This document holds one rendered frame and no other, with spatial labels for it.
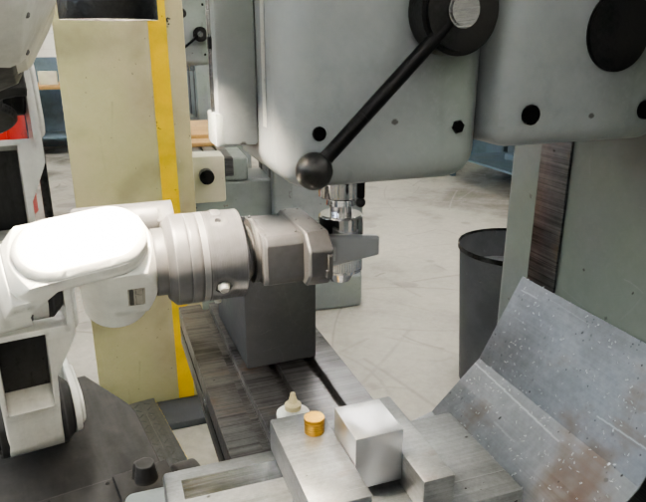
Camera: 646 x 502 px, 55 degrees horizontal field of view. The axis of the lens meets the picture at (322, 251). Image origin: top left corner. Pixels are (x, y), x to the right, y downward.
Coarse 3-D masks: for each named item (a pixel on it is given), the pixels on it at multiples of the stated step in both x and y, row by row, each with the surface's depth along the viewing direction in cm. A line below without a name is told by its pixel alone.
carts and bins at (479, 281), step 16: (464, 240) 271; (480, 240) 279; (496, 240) 281; (464, 256) 254; (480, 256) 244; (496, 256) 281; (464, 272) 257; (480, 272) 247; (496, 272) 242; (464, 288) 259; (480, 288) 249; (496, 288) 244; (464, 304) 261; (480, 304) 251; (496, 304) 246; (464, 320) 263; (480, 320) 254; (496, 320) 249; (464, 336) 265; (480, 336) 256; (464, 352) 268; (480, 352) 258; (464, 368) 270
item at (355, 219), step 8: (328, 208) 67; (320, 216) 64; (328, 216) 64; (336, 216) 64; (344, 216) 64; (352, 216) 64; (360, 216) 64; (328, 224) 63; (336, 224) 63; (344, 224) 63; (352, 224) 63; (360, 224) 64
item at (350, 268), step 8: (328, 232) 64; (336, 232) 63; (344, 232) 63; (352, 232) 64; (360, 232) 64; (344, 264) 64; (352, 264) 65; (360, 264) 66; (336, 272) 65; (344, 272) 65; (352, 272) 65
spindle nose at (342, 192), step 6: (330, 186) 62; (336, 186) 62; (342, 186) 62; (348, 186) 62; (354, 186) 62; (324, 192) 63; (330, 192) 62; (336, 192) 62; (342, 192) 62; (348, 192) 62; (354, 192) 62; (324, 198) 63; (330, 198) 62; (336, 198) 62; (342, 198) 62; (348, 198) 62; (354, 198) 62
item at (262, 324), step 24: (264, 288) 98; (288, 288) 99; (312, 288) 101; (240, 312) 101; (264, 312) 99; (288, 312) 101; (312, 312) 102; (240, 336) 103; (264, 336) 100; (288, 336) 102; (312, 336) 104; (264, 360) 102; (288, 360) 103
